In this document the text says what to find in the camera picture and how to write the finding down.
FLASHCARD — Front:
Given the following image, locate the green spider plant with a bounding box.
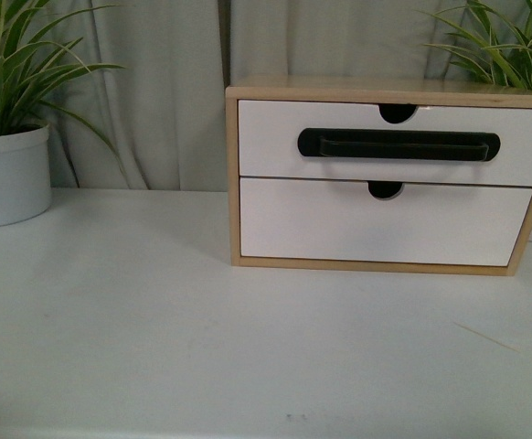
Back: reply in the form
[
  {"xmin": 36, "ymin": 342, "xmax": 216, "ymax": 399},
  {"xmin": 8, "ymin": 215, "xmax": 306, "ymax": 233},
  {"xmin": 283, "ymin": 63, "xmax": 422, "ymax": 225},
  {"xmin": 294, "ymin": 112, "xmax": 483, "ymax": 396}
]
[
  {"xmin": 428, "ymin": 1, "xmax": 532, "ymax": 91},
  {"xmin": 0, "ymin": 1, "xmax": 121, "ymax": 155}
]

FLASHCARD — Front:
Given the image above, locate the left white plant pot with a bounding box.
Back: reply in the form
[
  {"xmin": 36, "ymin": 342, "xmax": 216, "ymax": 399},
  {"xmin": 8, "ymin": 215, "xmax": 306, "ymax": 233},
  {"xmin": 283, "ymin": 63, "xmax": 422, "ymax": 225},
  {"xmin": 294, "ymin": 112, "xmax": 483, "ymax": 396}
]
[{"xmin": 0, "ymin": 125, "xmax": 51, "ymax": 226}]

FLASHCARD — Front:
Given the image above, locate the right green spider plant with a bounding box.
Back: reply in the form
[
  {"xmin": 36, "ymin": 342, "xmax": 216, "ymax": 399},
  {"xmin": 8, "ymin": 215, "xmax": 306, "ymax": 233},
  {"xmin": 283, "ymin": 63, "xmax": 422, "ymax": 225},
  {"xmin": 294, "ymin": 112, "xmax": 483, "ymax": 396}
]
[{"xmin": 428, "ymin": 1, "xmax": 532, "ymax": 91}]

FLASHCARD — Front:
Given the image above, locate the wooden drawer cabinet frame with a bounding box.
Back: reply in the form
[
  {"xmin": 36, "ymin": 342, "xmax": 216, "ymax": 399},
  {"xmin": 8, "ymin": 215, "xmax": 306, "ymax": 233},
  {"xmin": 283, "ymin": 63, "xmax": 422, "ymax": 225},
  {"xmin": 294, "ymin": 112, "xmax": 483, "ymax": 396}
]
[{"xmin": 226, "ymin": 76, "xmax": 532, "ymax": 275}]

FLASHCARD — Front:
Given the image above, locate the white drawer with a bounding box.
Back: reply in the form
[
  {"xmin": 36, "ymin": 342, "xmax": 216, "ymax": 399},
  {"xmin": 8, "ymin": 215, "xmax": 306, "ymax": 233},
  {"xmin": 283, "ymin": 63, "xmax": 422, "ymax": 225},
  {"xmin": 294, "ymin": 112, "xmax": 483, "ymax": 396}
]
[
  {"xmin": 238, "ymin": 100, "xmax": 532, "ymax": 187},
  {"xmin": 239, "ymin": 178, "xmax": 532, "ymax": 266}
]

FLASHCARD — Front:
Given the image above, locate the grey curtain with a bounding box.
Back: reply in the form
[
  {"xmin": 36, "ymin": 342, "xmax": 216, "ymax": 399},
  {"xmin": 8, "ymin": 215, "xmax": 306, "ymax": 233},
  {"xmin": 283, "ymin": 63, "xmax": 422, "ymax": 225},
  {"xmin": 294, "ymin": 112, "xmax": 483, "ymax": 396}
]
[{"xmin": 30, "ymin": 1, "xmax": 467, "ymax": 191}]

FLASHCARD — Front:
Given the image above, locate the left green spider plant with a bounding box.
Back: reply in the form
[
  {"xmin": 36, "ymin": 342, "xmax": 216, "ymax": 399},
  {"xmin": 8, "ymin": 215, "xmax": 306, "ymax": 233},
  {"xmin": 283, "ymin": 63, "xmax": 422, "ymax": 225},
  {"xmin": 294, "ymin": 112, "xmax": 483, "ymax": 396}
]
[{"xmin": 0, "ymin": 1, "xmax": 121, "ymax": 155}]

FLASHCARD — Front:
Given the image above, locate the black drawer handle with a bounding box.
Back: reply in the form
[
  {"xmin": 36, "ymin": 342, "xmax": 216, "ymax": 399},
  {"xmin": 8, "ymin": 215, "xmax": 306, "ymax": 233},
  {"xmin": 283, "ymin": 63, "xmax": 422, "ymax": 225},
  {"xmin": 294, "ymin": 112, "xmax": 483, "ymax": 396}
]
[{"xmin": 297, "ymin": 128, "xmax": 501, "ymax": 162}]

